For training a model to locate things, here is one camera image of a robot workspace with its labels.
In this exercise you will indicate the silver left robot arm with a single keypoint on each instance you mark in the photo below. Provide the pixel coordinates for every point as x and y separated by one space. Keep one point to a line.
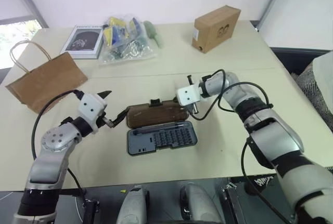
52 141

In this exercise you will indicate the black white patterned cloth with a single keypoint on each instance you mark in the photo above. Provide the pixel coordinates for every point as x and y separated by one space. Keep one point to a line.
317 91

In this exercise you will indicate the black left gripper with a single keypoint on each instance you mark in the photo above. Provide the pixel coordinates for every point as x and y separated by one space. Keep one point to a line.
106 121

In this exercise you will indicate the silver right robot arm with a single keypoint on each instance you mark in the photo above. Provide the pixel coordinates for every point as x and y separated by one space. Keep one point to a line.
275 133

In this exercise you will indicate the black sofa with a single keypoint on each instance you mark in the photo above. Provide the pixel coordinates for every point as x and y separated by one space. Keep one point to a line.
291 57

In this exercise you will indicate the white cushion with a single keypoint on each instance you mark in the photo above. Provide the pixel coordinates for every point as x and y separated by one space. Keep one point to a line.
323 64

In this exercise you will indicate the brown cardboard box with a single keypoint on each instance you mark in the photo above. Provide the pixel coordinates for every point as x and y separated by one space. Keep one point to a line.
216 29

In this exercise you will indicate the grey screwdriver bit case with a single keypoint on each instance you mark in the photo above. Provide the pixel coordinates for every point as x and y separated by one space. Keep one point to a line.
140 143

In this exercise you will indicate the small black clip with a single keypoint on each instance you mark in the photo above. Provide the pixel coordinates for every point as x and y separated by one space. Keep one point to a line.
155 102

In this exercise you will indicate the grey rounded robot leg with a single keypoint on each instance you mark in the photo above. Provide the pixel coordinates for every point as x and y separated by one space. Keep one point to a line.
200 205
132 205

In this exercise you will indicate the black bag with white print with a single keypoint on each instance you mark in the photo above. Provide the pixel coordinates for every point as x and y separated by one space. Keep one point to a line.
257 198

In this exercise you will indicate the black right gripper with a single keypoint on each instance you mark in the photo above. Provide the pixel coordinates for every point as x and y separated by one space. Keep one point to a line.
194 108

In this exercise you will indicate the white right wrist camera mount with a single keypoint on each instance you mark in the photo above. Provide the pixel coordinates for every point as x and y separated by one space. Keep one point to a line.
186 94

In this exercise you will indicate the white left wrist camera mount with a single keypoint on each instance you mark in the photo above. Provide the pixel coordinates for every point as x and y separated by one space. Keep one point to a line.
89 107

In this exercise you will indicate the pale green soft object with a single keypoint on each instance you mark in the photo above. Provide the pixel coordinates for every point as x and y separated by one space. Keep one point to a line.
156 38

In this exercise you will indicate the white dark-cover booklet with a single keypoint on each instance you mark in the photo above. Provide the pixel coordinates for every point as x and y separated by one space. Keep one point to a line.
83 40

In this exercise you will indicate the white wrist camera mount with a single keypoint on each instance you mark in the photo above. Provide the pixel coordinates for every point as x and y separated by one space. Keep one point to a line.
186 94
89 107

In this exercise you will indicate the clear plastic bag of items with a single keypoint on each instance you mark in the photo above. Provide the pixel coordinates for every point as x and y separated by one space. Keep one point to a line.
125 47

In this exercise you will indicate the brown paper bag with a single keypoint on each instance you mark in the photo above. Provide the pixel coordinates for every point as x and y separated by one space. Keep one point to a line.
46 83

